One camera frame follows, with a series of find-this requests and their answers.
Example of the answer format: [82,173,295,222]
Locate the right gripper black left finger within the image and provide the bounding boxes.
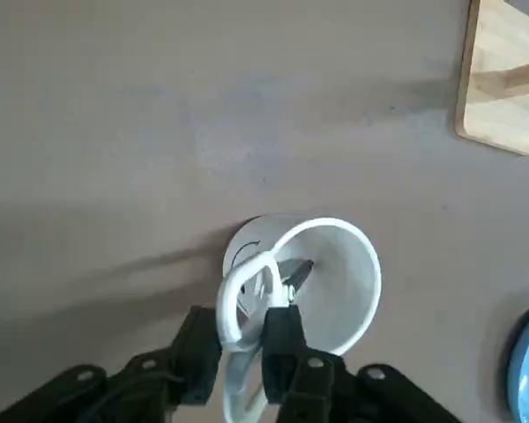
[0,306,224,423]

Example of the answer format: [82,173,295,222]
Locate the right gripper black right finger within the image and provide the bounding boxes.
[262,305,465,423]

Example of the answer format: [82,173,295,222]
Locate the white mug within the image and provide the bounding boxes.
[221,213,383,359]

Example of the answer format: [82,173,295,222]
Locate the wooden hanging rack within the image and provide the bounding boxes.
[453,0,529,157]

